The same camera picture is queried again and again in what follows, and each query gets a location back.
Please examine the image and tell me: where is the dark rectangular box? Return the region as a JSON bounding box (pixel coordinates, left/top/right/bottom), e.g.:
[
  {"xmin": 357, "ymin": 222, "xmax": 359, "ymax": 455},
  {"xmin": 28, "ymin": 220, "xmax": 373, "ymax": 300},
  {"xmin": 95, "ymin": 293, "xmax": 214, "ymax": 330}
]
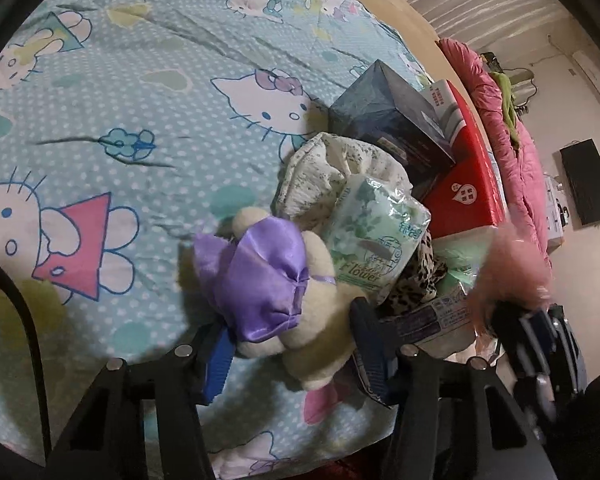
[{"xmin": 328, "ymin": 59, "xmax": 457, "ymax": 200}]

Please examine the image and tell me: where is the white printed plastic pack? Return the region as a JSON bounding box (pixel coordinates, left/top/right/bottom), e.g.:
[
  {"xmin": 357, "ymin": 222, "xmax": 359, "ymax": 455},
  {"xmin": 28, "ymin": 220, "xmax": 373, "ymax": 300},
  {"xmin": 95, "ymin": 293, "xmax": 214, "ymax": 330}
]
[{"xmin": 375, "ymin": 290, "xmax": 487, "ymax": 362}]

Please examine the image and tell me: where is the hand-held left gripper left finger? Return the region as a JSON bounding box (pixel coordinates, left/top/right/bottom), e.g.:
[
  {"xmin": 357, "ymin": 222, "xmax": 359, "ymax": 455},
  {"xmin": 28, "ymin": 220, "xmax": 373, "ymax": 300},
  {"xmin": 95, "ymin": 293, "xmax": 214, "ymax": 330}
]
[{"xmin": 40, "ymin": 325, "xmax": 237, "ymax": 480}]

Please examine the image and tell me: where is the plush bear with purple dress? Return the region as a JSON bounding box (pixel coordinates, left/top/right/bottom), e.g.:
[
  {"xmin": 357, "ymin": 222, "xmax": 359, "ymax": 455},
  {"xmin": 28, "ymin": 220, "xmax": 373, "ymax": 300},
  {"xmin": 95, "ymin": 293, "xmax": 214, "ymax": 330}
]
[{"xmin": 180, "ymin": 205, "xmax": 367, "ymax": 393}]

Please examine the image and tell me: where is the green floral tissue pack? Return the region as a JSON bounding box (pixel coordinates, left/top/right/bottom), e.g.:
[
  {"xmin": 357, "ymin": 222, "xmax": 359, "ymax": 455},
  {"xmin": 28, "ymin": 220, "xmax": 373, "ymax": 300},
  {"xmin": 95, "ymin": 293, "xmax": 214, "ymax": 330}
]
[{"xmin": 322, "ymin": 175, "xmax": 432, "ymax": 307}]

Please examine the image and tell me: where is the white cabinet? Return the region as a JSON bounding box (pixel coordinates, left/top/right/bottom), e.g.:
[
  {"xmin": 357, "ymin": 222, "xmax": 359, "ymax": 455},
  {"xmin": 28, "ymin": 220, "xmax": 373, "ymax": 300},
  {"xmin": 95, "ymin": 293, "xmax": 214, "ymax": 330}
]
[{"xmin": 544, "ymin": 174, "xmax": 567, "ymax": 252}]

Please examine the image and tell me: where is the black cable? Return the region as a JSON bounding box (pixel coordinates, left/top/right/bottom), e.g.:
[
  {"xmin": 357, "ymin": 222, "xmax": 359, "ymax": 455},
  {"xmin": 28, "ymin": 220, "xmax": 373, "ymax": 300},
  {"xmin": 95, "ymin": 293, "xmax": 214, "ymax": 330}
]
[{"xmin": 0, "ymin": 250, "xmax": 52, "ymax": 462}]

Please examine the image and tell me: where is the plush bear with pink dress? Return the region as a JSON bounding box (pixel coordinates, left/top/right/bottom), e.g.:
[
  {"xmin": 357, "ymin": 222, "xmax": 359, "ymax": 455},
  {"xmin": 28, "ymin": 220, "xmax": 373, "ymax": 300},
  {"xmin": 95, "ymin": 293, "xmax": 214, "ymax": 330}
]
[{"xmin": 472, "ymin": 227, "xmax": 556, "ymax": 332}]

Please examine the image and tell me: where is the green cloth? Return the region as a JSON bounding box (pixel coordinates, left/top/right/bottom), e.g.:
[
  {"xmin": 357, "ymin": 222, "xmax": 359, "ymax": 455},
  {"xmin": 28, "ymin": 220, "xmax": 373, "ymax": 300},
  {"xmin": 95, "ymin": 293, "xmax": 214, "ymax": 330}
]
[{"xmin": 490, "ymin": 70, "xmax": 524, "ymax": 149}]

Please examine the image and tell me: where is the cartoon cat printed blanket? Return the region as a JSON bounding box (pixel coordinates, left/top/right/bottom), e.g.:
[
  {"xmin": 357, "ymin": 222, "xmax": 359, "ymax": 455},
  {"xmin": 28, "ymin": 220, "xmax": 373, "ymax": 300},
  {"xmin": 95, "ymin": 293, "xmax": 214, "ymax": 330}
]
[{"xmin": 0, "ymin": 0, "xmax": 502, "ymax": 480}]

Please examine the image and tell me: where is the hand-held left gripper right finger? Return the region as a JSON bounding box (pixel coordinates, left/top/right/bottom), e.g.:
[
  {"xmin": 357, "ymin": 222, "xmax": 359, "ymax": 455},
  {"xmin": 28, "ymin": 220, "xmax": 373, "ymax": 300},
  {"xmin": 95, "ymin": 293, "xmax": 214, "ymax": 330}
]
[{"xmin": 349, "ymin": 296, "xmax": 556, "ymax": 480}]

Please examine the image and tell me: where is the pink quilt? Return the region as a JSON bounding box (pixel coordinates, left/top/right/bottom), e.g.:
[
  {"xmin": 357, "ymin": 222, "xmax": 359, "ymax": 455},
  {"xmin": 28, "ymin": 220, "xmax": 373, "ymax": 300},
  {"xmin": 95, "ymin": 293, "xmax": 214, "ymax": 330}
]
[{"xmin": 437, "ymin": 37, "xmax": 554, "ymax": 272}]

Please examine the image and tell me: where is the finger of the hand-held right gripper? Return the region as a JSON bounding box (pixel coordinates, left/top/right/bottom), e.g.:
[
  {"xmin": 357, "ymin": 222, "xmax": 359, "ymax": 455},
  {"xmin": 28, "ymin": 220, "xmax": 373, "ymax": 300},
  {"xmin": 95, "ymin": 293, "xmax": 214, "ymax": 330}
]
[{"xmin": 491, "ymin": 300, "xmax": 556, "ymax": 378}]

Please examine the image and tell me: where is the black television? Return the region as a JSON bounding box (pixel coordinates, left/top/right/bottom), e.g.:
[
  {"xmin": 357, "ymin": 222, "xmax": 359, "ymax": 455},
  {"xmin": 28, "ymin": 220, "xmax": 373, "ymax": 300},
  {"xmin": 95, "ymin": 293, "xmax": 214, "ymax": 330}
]
[{"xmin": 560, "ymin": 138, "xmax": 600, "ymax": 227}]

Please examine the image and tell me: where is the red and white box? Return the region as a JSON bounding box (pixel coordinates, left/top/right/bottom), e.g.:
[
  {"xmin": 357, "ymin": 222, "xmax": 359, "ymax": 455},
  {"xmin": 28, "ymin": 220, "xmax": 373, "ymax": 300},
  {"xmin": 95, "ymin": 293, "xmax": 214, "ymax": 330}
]
[{"xmin": 419, "ymin": 80, "xmax": 504, "ymax": 242}]

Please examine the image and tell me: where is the leopard print cloth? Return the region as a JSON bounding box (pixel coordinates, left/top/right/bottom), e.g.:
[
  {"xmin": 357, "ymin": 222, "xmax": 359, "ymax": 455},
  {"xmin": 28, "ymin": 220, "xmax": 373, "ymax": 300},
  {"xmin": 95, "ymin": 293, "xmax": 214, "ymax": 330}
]
[{"xmin": 380, "ymin": 232, "xmax": 449, "ymax": 318}]

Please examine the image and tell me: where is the green soft ball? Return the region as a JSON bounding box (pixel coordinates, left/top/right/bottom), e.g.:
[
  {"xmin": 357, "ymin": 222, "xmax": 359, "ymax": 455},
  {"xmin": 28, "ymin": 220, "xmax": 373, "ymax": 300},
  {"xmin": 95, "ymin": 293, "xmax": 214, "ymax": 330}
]
[{"xmin": 432, "ymin": 237, "xmax": 492, "ymax": 297}]

